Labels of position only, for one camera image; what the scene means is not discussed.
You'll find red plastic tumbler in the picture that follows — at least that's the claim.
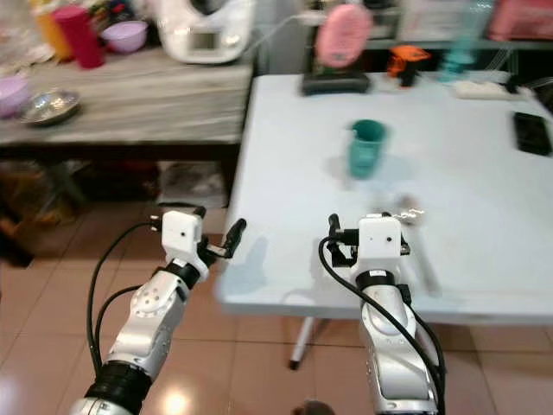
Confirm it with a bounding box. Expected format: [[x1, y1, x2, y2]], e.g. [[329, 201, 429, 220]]
[[51, 4, 107, 71]]

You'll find teal plastic cup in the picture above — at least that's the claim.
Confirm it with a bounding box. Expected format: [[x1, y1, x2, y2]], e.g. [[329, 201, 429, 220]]
[[347, 119, 389, 181]]

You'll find small shiny metal utensil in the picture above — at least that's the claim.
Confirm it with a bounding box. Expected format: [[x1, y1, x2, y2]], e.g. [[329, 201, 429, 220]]
[[384, 198, 426, 222]]

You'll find shiny metal bowl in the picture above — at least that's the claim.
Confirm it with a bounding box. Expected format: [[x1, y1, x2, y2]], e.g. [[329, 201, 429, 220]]
[[18, 88, 84, 127]]

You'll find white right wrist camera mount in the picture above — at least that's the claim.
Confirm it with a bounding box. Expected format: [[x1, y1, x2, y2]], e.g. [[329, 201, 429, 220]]
[[356, 214, 406, 276]]

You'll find white folding table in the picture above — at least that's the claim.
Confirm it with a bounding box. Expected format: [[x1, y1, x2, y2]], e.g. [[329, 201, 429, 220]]
[[213, 73, 553, 373]]

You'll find pink plastic container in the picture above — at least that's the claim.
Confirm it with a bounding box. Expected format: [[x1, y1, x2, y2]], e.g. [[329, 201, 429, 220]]
[[487, 0, 553, 42]]

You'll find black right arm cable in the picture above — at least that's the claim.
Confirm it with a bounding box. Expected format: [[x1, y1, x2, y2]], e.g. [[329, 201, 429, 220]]
[[318, 235, 448, 415]]

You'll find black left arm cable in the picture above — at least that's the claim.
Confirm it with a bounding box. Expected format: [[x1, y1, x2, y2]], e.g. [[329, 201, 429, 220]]
[[86, 220, 165, 374]]

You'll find white power strip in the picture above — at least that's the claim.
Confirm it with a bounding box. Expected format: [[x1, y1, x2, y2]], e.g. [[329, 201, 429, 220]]
[[453, 79, 521, 101]]

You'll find white storage box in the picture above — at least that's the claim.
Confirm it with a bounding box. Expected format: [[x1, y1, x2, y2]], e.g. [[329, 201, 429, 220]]
[[155, 162, 231, 214]]

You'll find teal translucent bottle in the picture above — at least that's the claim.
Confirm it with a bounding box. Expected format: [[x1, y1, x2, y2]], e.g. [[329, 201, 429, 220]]
[[438, 3, 495, 84]]

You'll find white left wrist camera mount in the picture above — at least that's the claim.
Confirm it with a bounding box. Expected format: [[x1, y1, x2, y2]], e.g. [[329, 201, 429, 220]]
[[160, 210, 213, 279]]

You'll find white kitchen appliance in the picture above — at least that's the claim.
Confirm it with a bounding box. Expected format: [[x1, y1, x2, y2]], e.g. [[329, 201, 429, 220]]
[[150, 0, 257, 67]]

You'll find black flat base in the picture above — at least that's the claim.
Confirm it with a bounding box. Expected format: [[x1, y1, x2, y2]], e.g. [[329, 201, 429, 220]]
[[302, 69, 369, 97]]

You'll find small purple bowl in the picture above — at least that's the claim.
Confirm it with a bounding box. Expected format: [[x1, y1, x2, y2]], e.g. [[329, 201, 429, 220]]
[[100, 20, 149, 55]]

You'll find large purple bowl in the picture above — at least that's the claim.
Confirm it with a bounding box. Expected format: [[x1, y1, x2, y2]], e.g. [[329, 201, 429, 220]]
[[0, 75, 35, 120]]

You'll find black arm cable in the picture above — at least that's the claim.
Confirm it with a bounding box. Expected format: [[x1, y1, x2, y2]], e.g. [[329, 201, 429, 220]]
[[86, 220, 165, 374], [318, 235, 448, 415]]

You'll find pink oval device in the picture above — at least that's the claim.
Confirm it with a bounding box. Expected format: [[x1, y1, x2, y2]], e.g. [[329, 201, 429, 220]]
[[315, 3, 373, 71]]

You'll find grey wood-top side table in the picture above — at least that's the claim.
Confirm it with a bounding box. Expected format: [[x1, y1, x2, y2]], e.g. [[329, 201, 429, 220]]
[[0, 48, 257, 226]]

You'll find orange and black gadget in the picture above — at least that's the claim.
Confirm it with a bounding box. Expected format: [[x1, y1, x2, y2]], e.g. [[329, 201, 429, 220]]
[[388, 45, 432, 88]]

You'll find dark robot foot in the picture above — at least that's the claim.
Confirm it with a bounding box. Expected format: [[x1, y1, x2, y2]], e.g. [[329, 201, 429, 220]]
[[292, 399, 335, 415]]

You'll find black phone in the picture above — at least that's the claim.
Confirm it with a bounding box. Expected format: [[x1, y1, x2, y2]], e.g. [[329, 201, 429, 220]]
[[512, 111, 553, 157]]

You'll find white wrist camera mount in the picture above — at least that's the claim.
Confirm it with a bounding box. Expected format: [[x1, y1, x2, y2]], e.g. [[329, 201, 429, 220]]
[[356, 214, 406, 276], [160, 210, 213, 279]]

